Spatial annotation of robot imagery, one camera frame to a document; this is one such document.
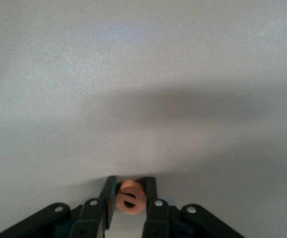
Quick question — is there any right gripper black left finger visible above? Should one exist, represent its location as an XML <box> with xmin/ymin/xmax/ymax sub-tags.
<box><xmin>70</xmin><ymin>175</ymin><xmax>117</xmax><ymax>238</ymax></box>

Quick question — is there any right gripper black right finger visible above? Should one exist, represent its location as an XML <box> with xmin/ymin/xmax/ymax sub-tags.
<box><xmin>141</xmin><ymin>176</ymin><xmax>171</xmax><ymax>238</ymax></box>

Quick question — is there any orange foam letter e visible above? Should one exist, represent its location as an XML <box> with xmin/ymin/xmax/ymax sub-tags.
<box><xmin>115</xmin><ymin>180</ymin><xmax>147</xmax><ymax>216</ymax></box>

